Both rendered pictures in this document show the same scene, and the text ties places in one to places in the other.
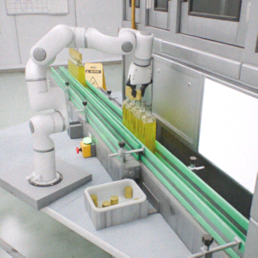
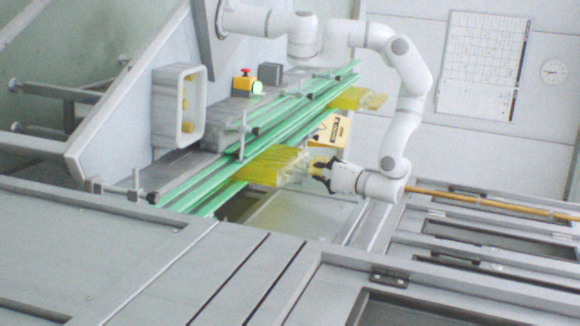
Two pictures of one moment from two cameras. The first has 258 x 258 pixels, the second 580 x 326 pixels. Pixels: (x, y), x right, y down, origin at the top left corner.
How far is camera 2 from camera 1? 0.60 m
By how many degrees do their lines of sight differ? 8
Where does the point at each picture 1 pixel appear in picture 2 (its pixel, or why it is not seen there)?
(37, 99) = (341, 29)
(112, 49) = (388, 143)
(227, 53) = not seen: hidden behind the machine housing
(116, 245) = (131, 91)
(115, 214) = (168, 100)
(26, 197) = not seen: outside the picture
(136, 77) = (343, 171)
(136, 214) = (159, 129)
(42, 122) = (307, 29)
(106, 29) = not seen: hidden behind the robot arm
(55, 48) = (403, 69)
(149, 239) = (128, 139)
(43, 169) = (240, 15)
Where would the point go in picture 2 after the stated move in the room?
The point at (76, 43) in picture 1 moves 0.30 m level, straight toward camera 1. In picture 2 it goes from (404, 99) to (391, 92)
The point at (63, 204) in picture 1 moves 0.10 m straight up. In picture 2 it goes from (188, 32) to (217, 36)
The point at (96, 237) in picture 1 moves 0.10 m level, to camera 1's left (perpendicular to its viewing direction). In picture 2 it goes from (144, 67) to (152, 32)
